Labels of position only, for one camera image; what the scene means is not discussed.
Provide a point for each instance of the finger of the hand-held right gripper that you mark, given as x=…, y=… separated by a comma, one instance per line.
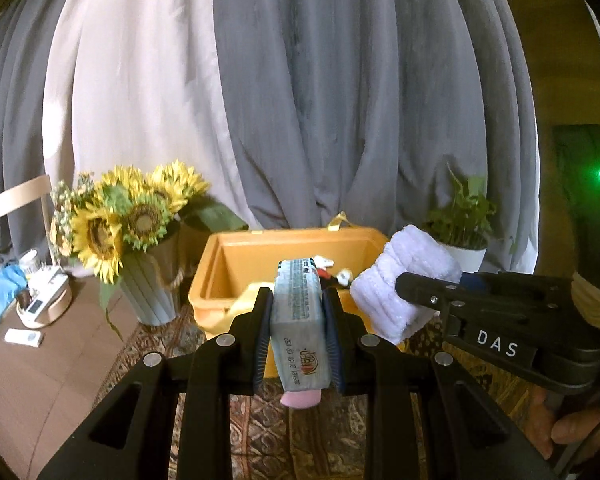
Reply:
x=477, y=280
x=480, y=300

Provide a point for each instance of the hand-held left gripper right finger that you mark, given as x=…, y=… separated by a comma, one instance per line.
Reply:
x=332, y=340

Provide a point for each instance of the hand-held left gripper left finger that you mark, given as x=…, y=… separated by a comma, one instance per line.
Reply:
x=262, y=340

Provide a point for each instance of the tissue pack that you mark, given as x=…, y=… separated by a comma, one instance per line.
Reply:
x=297, y=325

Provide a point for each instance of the black plush doll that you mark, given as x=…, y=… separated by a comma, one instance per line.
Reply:
x=337, y=275

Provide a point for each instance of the orange plastic crate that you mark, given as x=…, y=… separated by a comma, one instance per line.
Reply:
x=230, y=280

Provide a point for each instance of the lavender towel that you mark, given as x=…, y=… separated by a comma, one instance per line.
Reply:
x=405, y=280

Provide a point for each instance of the person's right hand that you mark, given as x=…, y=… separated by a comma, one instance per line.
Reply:
x=575, y=425

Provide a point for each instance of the white plant pot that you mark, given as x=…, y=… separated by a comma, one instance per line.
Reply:
x=470, y=257

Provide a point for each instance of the green potted plant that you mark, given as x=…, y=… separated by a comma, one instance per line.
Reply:
x=462, y=210

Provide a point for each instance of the patterned fringed table cloth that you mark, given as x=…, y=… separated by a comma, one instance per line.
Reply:
x=290, y=435

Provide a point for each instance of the grey ribbed vase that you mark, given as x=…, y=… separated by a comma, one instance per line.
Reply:
x=152, y=285

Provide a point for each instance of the sunflower bouquet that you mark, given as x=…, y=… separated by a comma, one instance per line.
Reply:
x=130, y=215

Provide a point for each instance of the grey curtain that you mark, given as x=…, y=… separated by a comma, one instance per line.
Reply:
x=15, y=135
x=370, y=100

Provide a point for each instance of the wooden desk lamp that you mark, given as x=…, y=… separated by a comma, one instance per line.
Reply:
x=45, y=300

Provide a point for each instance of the remote controls on lamp base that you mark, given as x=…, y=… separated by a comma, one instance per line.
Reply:
x=42, y=285

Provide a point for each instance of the white remote control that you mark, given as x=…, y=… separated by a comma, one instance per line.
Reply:
x=24, y=337

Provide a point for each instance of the paper cup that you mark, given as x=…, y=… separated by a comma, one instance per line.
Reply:
x=28, y=261

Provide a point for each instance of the blue cloth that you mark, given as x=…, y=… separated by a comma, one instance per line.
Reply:
x=0, y=300

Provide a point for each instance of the beige curtain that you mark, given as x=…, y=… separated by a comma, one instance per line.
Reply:
x=140, y=85

